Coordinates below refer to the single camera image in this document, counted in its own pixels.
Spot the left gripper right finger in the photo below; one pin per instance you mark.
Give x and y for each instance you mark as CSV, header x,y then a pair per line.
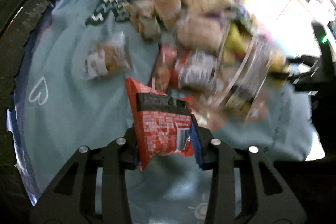
x,y
245,187

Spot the red snack packet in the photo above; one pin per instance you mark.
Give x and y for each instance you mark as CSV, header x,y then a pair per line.
x,y
162,123

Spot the white label red snack pack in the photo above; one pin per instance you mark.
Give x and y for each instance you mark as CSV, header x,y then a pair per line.
x,y
195,70

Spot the clear barcode snack bar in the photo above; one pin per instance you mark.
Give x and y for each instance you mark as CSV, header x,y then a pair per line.
x,y
246,79

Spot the teal printed tablecloth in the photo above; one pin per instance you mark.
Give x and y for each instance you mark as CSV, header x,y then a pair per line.
x,y
57,110

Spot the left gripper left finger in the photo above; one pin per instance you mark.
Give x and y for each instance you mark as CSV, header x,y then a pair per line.
x,y
90,187

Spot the clear cookie bag white label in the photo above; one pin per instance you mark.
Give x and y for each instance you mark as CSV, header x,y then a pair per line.
x,y
108,58

